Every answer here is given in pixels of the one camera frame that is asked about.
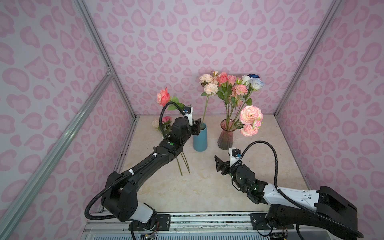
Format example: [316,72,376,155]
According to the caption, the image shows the pink cream spray roses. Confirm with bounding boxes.
[199,71,219,124]

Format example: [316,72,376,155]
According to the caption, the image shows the small pink spray roses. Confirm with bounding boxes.
[232,86,263,137]

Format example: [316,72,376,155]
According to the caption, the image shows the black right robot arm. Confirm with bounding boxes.
[215,157,364,240]

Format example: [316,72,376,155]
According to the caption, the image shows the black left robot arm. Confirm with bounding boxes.
[101,117,202,230]

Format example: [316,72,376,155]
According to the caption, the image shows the teal ceramic vase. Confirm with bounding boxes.
[193,123,208,152]

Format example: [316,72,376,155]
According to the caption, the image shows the pink glass vase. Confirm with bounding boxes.
[218,119,237,150]

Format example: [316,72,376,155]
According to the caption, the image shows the magenta small rose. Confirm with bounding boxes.
[151,116,191,174]

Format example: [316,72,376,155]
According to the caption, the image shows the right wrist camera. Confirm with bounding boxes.
[229,148,241,167]

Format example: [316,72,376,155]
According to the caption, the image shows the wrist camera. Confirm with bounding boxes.
[229,148,241,167]
[183,106,194,127]

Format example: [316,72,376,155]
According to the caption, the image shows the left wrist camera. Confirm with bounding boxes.
[183,106,194,127]

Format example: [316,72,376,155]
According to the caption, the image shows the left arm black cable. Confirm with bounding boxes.
[83,101,185,221]

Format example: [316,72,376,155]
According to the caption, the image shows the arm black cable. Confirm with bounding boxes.
[83,101,185,221]
[230,140,364,239]

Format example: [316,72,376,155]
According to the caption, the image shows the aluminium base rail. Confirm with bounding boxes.
[80,210,346,240]

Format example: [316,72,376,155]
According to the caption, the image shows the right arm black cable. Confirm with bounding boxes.
[230,140,364,239]

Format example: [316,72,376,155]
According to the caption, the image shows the right corner aluminium post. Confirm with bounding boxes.
[274,0,345,119]

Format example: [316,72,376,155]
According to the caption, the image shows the corner aluminium post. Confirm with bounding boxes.
[73,0,137,120]
[274,0,345,119]

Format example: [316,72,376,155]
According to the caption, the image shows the left corner aluminium post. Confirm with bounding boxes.
[73,0,137,120]

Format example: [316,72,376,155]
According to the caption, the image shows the diagonal aluminium frame bar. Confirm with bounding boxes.
[1,74,114,240]

